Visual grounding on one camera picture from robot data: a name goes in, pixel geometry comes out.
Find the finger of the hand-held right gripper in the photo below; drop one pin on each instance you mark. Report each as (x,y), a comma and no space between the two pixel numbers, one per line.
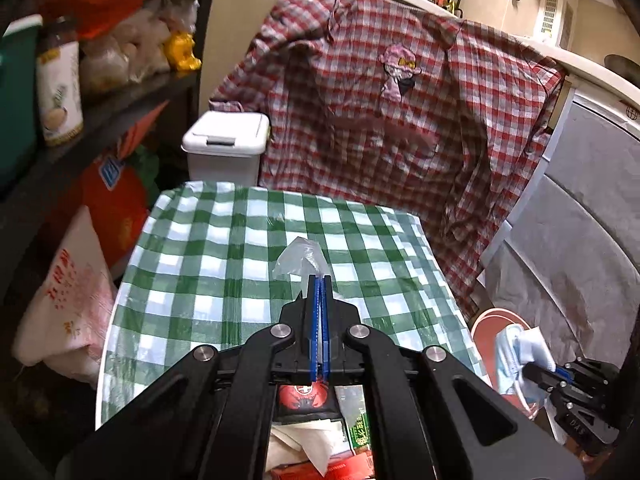
(542,374)

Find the red flat box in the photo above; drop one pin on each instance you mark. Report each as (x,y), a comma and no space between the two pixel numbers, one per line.
(350,467)

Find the red shopping bag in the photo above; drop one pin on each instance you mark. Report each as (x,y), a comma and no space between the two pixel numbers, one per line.
(110,205)

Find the clear plastic wrapper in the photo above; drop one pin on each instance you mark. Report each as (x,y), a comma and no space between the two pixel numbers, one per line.
(300,257)

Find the white tissue paper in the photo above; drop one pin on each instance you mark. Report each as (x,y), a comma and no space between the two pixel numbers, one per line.
(310,445)

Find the green checked tablecloth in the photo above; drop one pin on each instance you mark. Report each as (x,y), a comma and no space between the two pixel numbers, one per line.
(210,260)

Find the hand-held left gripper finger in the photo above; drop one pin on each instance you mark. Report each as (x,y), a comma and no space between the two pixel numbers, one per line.
(324,320)
(315,320)

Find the black shelf rack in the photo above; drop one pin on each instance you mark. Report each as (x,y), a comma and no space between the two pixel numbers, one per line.
(125,97)

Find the black red crab packet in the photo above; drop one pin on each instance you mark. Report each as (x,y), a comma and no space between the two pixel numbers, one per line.
(300,397)

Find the clear bags of food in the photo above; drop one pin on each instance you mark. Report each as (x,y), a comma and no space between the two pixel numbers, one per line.
(130,45)

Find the green snack packet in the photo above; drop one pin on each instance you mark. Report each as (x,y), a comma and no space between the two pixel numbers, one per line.
(359,432)

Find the pink plastic bin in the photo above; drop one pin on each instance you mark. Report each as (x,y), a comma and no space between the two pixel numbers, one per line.
(487,330)

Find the orange plastic bag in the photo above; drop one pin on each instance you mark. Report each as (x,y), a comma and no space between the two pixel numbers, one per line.
(100,0)

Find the green plastic bag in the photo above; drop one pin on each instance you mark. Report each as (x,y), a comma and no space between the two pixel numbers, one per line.
(147,170)

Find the red plaid shirt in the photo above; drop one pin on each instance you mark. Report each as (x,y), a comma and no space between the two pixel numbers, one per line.
(350,135)

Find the teal storage container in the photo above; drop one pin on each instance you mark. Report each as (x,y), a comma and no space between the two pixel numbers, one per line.
(17,100)

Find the white red-printed plastic bag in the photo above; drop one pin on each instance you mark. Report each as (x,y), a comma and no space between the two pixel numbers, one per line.
(65,300)

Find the blue face mask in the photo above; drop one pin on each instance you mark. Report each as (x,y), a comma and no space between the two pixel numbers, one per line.
(510,355)

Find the white label sauce bottle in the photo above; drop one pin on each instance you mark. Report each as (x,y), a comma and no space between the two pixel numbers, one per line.
(60,90)

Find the white lidded trash can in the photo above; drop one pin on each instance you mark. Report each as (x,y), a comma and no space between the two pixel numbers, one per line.
(225,160)

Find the yellow figurine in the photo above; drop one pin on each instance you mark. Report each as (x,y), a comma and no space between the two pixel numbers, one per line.
(182,52)

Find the grey fabric cover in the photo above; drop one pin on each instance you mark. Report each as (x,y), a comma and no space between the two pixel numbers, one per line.
(590,210)

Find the white wall vent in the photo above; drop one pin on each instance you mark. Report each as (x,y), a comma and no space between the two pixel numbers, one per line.
(550,15)

